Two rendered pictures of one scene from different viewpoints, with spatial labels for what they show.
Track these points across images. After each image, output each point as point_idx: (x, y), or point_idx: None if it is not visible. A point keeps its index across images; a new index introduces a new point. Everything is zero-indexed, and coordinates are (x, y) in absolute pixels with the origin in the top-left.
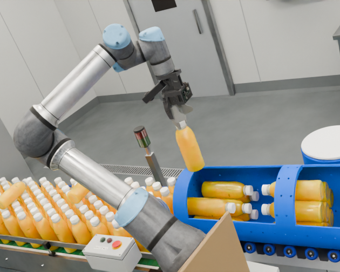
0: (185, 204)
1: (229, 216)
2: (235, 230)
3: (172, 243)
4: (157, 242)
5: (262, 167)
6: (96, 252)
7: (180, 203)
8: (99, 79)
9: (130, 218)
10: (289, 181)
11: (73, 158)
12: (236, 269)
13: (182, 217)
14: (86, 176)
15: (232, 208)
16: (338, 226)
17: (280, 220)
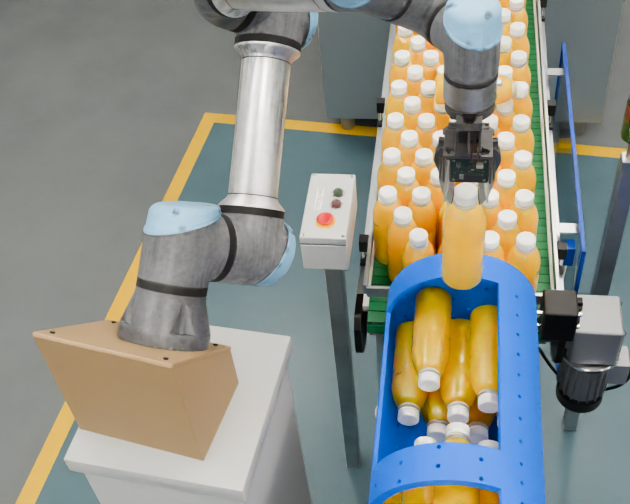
0: (397, 294)
1: (168, 371)
2: (179, 391)
3: (135, 308)
4: (136, 285)
5: (498, 406)
6: (307, 197)
7: (400, 284)
8: (306, 11)
9: (145, 227)
10: (429, 468)
11: (250, 75)
12: (163, 418)
13: (388, 301)
14: (238, 115)
15: (423, 383)
16: None
17: (373, 478)
